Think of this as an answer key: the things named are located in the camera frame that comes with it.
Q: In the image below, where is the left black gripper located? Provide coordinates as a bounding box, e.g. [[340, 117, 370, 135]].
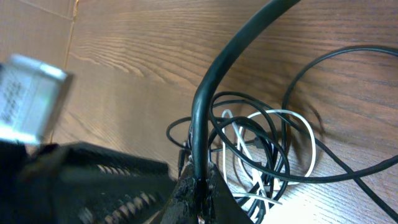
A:
[[1, 142, 176, 223]]

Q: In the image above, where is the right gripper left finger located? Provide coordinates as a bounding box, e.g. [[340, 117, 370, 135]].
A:
[[160, 162, 198, 224]]

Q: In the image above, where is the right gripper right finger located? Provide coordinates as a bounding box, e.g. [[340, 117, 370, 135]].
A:
[[207, 162, 252, 224]]

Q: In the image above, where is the white usb cable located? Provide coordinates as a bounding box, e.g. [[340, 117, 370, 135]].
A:
[[220, 108, 317, 222]]

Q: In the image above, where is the thin black usb cable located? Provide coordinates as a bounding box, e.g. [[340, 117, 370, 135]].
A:
[[166, 45, 398, 224]]

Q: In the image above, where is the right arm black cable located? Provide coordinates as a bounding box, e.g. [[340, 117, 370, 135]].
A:
[[190, 0, 302, 181]]

